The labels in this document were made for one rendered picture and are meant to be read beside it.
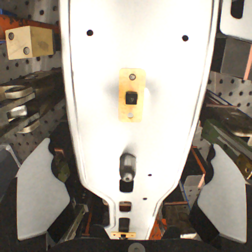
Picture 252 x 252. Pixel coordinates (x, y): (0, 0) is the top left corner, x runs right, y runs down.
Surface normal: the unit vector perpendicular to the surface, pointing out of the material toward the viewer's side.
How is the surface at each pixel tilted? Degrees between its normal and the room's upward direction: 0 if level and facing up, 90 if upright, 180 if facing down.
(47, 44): 90
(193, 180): 0
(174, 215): 90
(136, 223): 0
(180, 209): 90
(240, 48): 0
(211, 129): 78
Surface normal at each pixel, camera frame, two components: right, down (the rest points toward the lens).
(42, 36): 1.00, 0.04
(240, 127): 0.04, -0.88
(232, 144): -0.98, 0.06
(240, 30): -0.02, 0.47
